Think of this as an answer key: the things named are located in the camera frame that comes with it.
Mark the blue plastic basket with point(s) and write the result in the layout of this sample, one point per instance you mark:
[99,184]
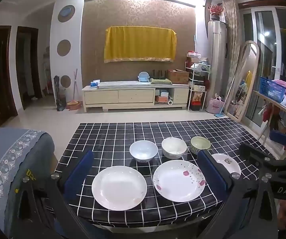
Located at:
[271,89]

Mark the white metal shelf rack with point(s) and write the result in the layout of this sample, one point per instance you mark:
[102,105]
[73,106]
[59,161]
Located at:
[199,71]

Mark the cardboard box on cabinet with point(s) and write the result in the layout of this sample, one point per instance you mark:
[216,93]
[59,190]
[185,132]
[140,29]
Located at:
[178,76]

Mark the light blue container on cabinet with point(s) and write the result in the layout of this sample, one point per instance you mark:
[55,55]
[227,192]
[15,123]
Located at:
[143,77]

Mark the red dustpan with broom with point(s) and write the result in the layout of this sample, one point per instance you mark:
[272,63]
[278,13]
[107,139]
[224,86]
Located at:
[74,104]

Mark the light blue white bowl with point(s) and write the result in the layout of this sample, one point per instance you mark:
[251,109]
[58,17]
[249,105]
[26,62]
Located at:
[143,151]

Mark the cream wooden tv cabinet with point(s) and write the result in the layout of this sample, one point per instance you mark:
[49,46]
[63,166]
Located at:
[120,95]

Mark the red flowers in vase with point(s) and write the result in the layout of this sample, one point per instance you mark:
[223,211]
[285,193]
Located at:
[215,11]

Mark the pink gift bag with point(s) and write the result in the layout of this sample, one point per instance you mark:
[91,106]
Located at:
[215,104]

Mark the white plate pink flowers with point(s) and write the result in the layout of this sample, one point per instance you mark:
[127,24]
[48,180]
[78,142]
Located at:
[179,181]

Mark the white grey speckled bowl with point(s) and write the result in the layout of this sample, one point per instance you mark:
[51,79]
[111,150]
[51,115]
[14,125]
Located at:
[173,148]

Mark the plain white plate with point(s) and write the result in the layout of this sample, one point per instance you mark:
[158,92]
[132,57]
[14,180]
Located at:
[119,188]

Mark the wooden side table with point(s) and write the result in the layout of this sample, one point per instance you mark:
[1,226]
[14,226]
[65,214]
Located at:
[275,107]

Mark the white plate bear print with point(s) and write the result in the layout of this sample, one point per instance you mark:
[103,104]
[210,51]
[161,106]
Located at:
[228,162]

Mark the black vacuum cleaner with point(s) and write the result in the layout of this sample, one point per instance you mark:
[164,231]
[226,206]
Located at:
[59,95]

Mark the yellow cloth covered tv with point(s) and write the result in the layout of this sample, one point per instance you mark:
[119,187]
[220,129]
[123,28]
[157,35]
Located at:
[139,44]

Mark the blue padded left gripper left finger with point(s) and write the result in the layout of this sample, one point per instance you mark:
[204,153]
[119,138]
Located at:
[75,173]

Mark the wooden framed floor mirror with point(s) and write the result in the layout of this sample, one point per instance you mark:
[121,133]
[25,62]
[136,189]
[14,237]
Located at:
[243,81]

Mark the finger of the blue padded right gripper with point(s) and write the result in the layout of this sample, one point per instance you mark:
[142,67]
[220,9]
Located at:
[255,156]

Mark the white standing air conditioner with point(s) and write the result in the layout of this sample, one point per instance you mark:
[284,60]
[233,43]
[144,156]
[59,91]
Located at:
[217,41]

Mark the blue grey lace-covered chair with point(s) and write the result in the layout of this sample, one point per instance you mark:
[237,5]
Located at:
[23,153]

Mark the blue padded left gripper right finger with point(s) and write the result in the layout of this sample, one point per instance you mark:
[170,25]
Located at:
[216,175]

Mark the cream floral pattern bowl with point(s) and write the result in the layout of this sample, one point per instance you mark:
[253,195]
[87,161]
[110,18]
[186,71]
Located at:
[199,143]

